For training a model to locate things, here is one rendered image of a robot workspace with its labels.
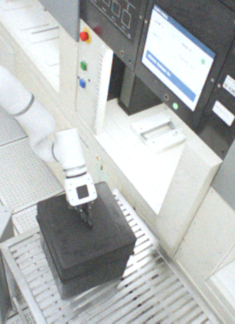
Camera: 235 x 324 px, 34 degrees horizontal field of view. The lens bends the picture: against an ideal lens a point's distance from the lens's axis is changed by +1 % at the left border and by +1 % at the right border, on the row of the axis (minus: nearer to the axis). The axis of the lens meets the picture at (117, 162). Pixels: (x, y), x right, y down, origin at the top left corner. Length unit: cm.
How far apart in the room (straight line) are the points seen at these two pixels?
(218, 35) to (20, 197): 197
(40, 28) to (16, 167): 98
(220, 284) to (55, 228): 68
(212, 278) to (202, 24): 96
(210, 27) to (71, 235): 80
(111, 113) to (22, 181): 103
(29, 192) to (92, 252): 148
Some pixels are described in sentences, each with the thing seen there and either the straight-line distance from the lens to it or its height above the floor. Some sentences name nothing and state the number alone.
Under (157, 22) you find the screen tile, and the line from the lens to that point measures 130.
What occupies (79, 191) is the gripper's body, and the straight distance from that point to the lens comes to 134.
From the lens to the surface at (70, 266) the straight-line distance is 133.
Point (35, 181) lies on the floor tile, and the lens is 282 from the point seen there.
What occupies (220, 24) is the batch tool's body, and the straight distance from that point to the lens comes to 111.
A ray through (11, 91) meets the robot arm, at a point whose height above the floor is 154.
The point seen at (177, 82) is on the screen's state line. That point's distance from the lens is 128.
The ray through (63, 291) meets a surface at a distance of 152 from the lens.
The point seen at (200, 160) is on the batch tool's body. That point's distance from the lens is 123.
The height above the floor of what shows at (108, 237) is 106.
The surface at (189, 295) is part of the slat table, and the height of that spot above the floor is 76.
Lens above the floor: 227
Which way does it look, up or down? 50 degrees down
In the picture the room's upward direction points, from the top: 11 degrees clockwise
